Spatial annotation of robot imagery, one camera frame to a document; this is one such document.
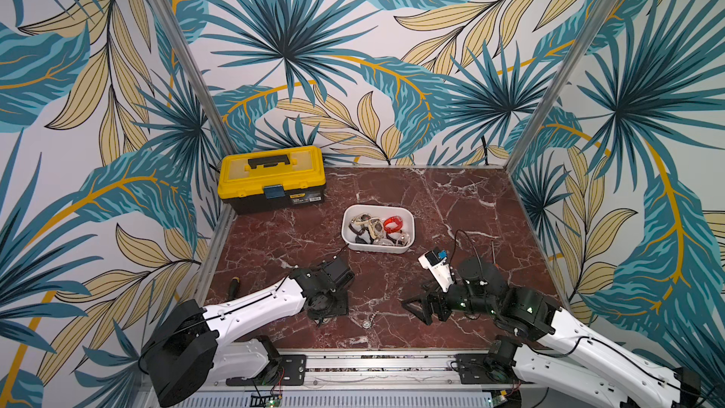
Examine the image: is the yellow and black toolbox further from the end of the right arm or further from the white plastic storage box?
the end of the right arm

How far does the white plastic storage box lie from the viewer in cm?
96

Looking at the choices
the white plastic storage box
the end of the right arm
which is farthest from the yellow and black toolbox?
the end of the right arm
